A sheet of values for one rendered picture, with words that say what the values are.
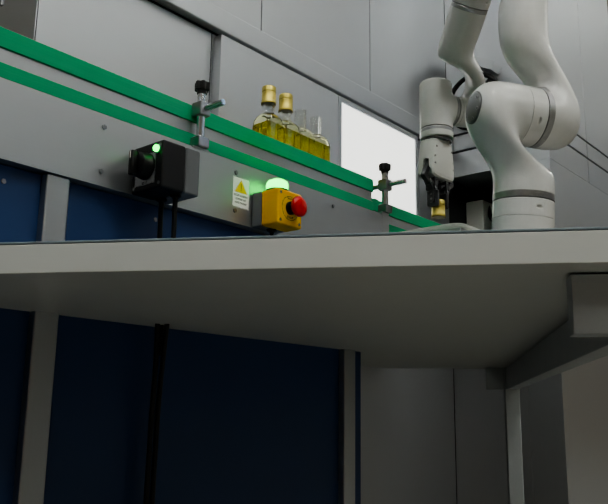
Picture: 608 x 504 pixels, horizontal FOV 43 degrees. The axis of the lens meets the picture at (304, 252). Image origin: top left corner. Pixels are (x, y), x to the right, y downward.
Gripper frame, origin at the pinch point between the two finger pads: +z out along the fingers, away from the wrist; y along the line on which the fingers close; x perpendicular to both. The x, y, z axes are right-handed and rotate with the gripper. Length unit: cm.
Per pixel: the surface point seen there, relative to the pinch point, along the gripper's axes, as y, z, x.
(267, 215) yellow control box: 60, 16, 0
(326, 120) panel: 3.7, -28.8, -34.0
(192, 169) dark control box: 82, 13, 4
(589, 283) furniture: 85, 40, 71
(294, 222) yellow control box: 55, 17, 2
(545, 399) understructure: -71, 47, -7
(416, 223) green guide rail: -17.7, -0.3, -18.4
